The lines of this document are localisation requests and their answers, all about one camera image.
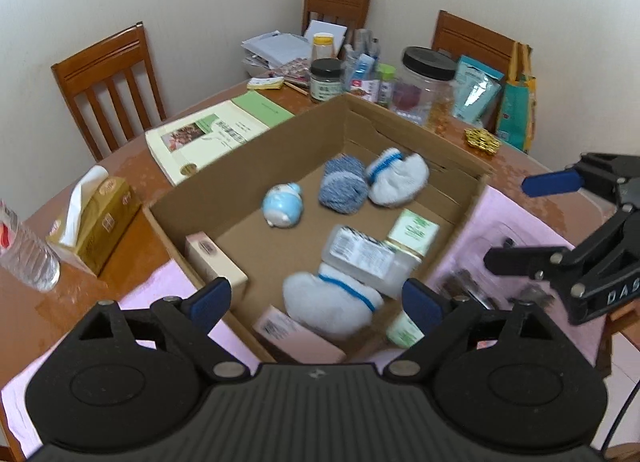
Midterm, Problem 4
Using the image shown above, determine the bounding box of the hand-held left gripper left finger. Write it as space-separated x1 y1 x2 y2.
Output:
75 277 246 383

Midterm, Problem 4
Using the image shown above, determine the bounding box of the pink pill blister pack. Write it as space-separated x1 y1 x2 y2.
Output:
270 58 313 85

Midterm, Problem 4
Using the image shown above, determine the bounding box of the yellow lid jar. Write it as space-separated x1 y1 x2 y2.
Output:
311 32 335 63

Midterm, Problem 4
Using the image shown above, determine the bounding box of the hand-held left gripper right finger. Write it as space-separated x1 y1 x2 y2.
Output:
382 278 568 383

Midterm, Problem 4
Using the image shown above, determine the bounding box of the green notebook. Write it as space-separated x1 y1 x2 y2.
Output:
231 91 296 129

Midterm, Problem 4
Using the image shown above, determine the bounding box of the gold tissue box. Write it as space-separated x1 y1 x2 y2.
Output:
46 165 143 277

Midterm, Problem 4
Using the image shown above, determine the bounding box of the clear water bottle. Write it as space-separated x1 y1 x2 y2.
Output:
0 199 61 293

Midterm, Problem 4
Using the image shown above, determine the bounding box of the stack of white papers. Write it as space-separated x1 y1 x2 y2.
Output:
240 19 348 77

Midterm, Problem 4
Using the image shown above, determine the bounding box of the blue grey sock roll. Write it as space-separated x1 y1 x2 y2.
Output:
318 154 368 215

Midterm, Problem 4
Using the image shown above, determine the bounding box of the green lid bottle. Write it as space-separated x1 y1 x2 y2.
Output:
375 63 397 109

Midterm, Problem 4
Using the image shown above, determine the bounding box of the blue white penguin toy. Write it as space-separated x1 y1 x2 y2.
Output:
262 183 304 229

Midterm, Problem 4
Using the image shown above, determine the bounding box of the gold ornament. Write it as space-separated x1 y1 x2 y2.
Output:
464 128 502 155

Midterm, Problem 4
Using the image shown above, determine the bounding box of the cream cover book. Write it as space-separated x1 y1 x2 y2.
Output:
145 99 271 187

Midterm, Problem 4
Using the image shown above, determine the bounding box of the wooden desktop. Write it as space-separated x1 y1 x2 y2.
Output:
0 77 621 462

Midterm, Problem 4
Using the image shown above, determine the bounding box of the colourful shopping bag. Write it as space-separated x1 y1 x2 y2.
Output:
495 42 538 153

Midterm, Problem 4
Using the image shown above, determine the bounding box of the pink carton with barcode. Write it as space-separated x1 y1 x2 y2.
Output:
252 304 347 364

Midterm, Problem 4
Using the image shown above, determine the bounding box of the large clear jar black lid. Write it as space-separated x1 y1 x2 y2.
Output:
392 46 458 129

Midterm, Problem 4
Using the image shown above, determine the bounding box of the white labelled plastic bottle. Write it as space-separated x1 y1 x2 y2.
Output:
320 224 421 299

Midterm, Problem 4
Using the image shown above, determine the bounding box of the green tissue packet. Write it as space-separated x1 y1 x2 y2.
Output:
387 208 441 259
385 309 426 349

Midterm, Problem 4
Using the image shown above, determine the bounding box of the cream small box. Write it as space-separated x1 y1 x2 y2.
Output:
185 231 249 300

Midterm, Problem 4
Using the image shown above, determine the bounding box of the pen holder with pens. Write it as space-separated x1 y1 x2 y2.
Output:
345 28 383 88

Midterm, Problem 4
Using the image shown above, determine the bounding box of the teal packet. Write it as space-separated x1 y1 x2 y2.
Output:
451 55 505 124

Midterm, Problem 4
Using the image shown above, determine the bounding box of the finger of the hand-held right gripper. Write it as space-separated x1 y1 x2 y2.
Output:
521 153 640 209
483 209 640 293

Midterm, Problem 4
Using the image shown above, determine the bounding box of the pink cloth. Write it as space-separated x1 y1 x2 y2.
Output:
0 184 606 448

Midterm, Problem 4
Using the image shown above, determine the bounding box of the dark lid jar green label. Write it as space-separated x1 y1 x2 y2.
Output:
309 58 345 104

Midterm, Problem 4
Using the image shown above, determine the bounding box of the yellow sticky note pad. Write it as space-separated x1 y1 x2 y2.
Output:
246 76 286 91

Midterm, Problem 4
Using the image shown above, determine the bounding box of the white blue-striped sock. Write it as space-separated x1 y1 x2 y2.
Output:
282 262 385 341
365 148 431 208

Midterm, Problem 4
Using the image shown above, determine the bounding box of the cardboard box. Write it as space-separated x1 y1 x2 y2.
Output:
142 93 493 365

